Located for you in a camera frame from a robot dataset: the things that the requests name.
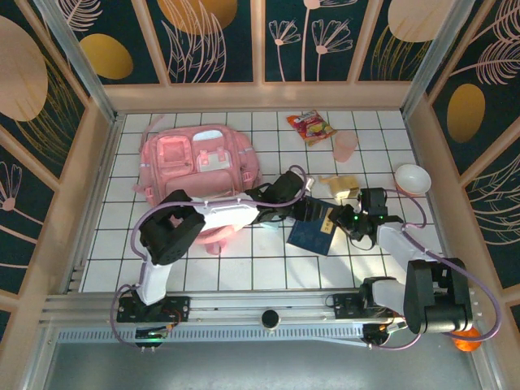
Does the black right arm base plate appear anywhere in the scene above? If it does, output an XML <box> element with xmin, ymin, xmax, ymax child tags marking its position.
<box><xmin>332</xmin><ymin>292</ymin><xmax>405</xmax><ymax>320</ymax></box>

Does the red yellow snack bag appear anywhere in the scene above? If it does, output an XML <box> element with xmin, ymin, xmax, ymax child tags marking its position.
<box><xmin>286</xmin><ymin>110</ymin><xmax>338</xmax><ymax>147</ymax></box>

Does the aluminium side rail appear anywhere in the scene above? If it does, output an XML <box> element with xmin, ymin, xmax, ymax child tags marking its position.
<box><xmin>67</xmin><ymin>115</ymin><xmax>123</xmax><ymax>293</ymax></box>

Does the pink backpack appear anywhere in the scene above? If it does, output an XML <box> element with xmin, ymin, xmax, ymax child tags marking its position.
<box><xmin>132</xmin><ymin>116</ymin><xmax>263</xmax><ymax>256</ymax></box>

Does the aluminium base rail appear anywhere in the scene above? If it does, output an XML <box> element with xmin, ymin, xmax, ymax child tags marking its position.
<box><xmin>40</xmin><ymin>287</ymin><xmax>484</xmax><ymax>326</ymax></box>

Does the aluminium corner post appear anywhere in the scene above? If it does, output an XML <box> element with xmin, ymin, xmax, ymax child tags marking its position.
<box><xmin>32</xmin><ymin>0</ymin><xmax>121</xmax><ymax>123</ymax></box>
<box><xmin>400</xmin><ymin>0</ymin><xmax>488</xmax><ymax>119</ymax></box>

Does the pink plastic cup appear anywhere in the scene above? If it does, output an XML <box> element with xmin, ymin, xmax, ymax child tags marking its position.
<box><xmin>332</xmin><ymin>130</ymin><xmax>359</xmax><ymax>163</ymax></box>

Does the navy blue book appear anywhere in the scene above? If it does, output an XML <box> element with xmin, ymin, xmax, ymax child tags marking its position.
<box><xmin>286</xmin><ymin>196</ymin><xmax>339</xmax><ymax>258</ymax></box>

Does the tan wooden block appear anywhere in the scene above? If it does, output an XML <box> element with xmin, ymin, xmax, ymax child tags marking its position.
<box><xmin>318</xmin><ymin>174</ymin><xmax>361</xmax><ymax>202</ymax></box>

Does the white orange bowl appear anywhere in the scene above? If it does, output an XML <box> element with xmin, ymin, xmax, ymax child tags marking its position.
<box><xmin>393</xmin><ymin>163</ymin><xmax>431</xmax><ymax>198</ymax></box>

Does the grey slotted cable duct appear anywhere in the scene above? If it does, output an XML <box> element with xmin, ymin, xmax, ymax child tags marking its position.
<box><xmin>56</xmin><ymin>327</ymin><xmax>366</xmax><ymax>347</ymax></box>

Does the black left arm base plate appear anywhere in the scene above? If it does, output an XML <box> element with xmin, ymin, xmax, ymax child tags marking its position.
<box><xmin>116</xmin><ymin>296</ymin><xmax>191</xmax><ymax>324</ymax></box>

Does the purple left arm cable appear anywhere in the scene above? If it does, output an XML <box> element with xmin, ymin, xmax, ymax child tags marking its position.
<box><xmin>110</xmin><ymin>164</ymin><xmax>309</xmax><ymax>350</ymax></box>

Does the orange ball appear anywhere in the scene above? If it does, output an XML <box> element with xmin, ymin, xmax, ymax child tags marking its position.
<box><xmin>453</xmin><ymin>328</ymin><xmax>483</xmax><ymax>353</ymax></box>

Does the black controller board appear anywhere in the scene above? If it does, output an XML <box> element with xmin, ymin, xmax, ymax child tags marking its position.
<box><xmin>362</xmin><ymin>318</ymin><xmax>407</xmax><ymax>349</ymax></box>
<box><xmin>135</xmin><ymin>327</ymin><xmax>168</xmax><ymax>350</ymax></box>

